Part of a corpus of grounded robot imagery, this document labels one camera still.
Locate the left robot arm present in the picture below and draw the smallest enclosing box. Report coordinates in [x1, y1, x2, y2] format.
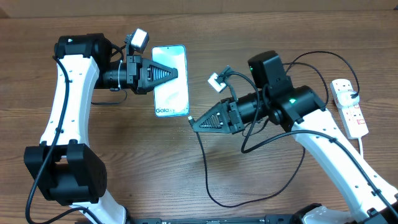
[24, 29, 178, 223]

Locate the white USB charger plug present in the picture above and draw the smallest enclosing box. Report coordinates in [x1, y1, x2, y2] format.
[336, 91, 360, 109]

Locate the Samsung Galaxy smartphone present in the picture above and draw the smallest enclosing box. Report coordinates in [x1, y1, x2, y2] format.
[152, 45, 190, 117]

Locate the white power strip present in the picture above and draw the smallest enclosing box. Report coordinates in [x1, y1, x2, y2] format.
[330, 79, 369, 139]

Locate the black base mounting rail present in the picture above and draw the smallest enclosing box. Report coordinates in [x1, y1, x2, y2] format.
[127, 214, 303, 224]

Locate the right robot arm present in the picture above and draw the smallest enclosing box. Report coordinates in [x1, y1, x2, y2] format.
[190, 51, 397, 223]

